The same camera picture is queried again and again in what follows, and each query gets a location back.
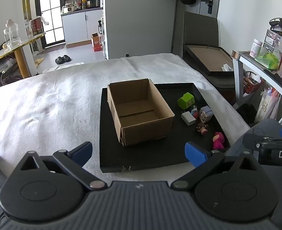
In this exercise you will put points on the black kitchen appliance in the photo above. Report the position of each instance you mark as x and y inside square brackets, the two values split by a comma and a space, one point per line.
[93, 2]

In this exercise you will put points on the green cube toy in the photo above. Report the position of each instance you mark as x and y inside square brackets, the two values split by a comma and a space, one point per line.
[186, 100]

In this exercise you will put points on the red box with white bag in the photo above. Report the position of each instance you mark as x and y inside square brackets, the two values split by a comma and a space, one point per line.
[37, 26]

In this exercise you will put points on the green plastic bag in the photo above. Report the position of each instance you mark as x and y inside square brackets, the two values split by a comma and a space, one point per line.
[268, 61]

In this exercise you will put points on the large glass bottle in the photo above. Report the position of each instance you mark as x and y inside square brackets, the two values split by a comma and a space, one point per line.
[11, 34]

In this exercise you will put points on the black-framed glass door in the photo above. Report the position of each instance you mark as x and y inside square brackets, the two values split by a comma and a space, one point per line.
[51, 14]

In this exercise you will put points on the black-framed brown board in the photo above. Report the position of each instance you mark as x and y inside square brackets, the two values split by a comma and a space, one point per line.
[210, 57]

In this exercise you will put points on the black-topped side table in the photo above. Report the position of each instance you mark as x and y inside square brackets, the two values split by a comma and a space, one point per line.
[263, 73]

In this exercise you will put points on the black tray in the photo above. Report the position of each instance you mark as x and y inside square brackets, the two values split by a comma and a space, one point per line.
[155, 153]

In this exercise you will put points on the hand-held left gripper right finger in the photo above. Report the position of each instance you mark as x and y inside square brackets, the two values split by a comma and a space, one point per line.
[196, 154]

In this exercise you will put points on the red cardboard box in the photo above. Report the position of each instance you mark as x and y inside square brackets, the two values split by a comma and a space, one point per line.
[96, 42]

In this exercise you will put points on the dark spray bottle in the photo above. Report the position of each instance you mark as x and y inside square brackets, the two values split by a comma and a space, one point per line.
[100, 27]

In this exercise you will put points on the small colourful figurine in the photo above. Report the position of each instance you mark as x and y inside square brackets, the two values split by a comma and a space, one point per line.
[194, 113]

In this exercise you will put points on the gold-rimmed round table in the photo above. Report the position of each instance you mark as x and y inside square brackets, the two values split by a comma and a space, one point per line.
[21, 50]

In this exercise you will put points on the red storage basket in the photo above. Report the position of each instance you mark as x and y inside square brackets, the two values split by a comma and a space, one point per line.
[251, 82]

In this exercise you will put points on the small glass bottle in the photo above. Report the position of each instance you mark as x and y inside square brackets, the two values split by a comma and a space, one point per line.
[29, 28]

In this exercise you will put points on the brown-haired doll figurine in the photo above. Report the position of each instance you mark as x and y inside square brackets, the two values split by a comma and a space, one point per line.
[201, 128]

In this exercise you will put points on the pink bear figurine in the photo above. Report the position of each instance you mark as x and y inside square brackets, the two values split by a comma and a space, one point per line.
[218, 140]

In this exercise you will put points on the white tote bag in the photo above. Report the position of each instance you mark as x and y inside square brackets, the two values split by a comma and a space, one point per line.
[266, 105]

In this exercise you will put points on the clear drawer organizer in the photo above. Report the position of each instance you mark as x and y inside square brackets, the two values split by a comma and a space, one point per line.
[271, 40]

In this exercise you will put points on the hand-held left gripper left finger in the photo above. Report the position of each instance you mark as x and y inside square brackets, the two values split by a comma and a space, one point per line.
[83, 152]

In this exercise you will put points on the purple cube toy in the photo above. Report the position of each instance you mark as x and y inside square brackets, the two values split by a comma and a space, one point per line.
[205, 113]

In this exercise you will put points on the yellow slipper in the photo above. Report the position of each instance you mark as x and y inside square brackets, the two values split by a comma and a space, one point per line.
[39, 60]

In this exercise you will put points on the white charger plug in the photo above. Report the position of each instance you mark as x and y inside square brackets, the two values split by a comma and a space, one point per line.
[188, 118]

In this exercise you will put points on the white kitchen cabinet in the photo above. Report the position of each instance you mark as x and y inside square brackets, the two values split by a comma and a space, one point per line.
[81, 26]

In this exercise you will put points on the white microwave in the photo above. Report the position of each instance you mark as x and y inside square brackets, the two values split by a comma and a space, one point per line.
[68, 9]

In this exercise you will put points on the brown cardboard box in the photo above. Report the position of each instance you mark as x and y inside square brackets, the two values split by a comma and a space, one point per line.
[136, 111]

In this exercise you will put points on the white jar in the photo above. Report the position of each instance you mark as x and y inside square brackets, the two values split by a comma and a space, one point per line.
[256, 48]

